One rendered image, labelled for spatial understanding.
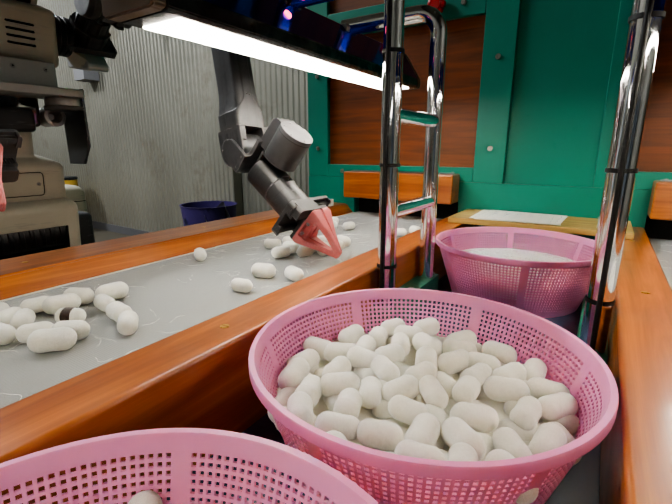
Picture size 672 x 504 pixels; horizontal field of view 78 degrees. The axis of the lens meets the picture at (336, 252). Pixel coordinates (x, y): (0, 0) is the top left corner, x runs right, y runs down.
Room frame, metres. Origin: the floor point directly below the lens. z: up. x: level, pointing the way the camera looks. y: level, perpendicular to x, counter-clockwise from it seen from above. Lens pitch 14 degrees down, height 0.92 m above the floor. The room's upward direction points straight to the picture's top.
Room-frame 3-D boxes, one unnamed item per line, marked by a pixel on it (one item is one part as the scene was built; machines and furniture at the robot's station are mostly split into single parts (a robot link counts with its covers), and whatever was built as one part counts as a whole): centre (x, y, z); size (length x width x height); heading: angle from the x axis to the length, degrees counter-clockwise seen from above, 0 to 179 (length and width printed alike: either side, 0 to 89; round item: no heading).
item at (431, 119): (0.63, -0.04, 0.90); 0.20 x 0.19 x 0.45; 147
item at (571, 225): (0.86, -0.42, 0.77); 0.33 x 0.15 x 0.01; 57
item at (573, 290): (0.67, -0.30, 0.72); 0.27 x 0.27 x 0.10
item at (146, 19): (0.68, 0.02, 1.08); 0.62 x 0.08 x 0.07; 147
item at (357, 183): (1.08, -0.16, 0.83); 0.30 x 0.06 x 0.07; 57
